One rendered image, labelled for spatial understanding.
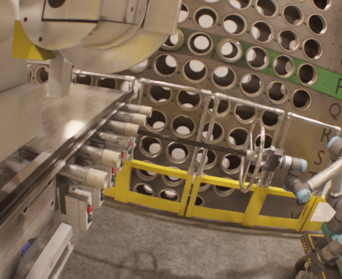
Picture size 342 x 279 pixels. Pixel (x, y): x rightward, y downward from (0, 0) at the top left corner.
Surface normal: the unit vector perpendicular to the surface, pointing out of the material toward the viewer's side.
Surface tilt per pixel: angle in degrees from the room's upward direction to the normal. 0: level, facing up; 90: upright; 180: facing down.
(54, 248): 0
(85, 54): 90
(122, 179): 90
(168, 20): 90
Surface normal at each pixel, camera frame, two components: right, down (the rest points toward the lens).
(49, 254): 0.18, -0.91
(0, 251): 0.98, 0.21
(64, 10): -0.09, 0.36
